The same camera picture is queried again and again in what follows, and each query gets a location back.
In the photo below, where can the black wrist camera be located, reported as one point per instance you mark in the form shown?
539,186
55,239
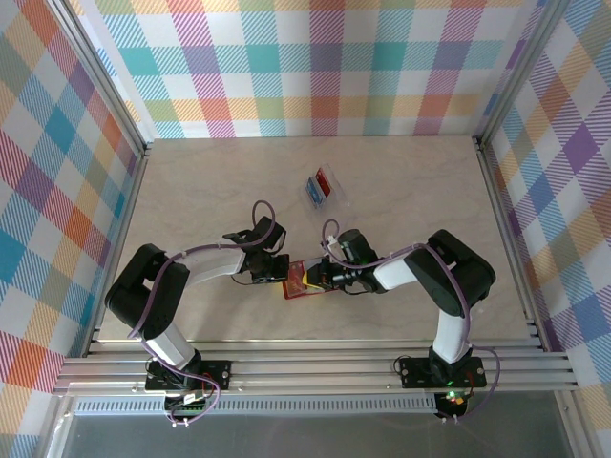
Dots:
353,243
267,234

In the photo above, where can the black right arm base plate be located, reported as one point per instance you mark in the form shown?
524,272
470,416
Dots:
413,372

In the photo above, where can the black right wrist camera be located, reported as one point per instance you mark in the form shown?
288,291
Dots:
353,243

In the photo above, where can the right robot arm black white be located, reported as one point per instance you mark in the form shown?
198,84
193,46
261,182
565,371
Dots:
453,267

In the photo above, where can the red card tray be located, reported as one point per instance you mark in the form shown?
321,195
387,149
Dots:
298,292

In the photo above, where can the red yellow credit card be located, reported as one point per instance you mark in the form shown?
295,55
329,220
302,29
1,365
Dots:
296,274

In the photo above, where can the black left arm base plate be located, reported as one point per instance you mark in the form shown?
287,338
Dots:
217,374

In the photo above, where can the aluminium frame post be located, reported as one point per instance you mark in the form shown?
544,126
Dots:
520,71
102,86

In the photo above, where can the aluminium mounting rail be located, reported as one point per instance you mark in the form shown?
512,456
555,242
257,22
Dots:
310,367

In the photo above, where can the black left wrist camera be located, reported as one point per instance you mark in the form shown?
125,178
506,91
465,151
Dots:
267,234

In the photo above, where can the blue credit card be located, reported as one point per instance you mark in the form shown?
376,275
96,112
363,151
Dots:
314,192

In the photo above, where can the clear plastic card holder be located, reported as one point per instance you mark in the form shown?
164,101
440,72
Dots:
341,200

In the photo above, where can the aluminium side rail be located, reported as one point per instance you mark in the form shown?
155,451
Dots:
511,238
124,238

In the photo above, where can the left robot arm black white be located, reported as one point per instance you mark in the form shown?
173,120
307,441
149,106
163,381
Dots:
143,296

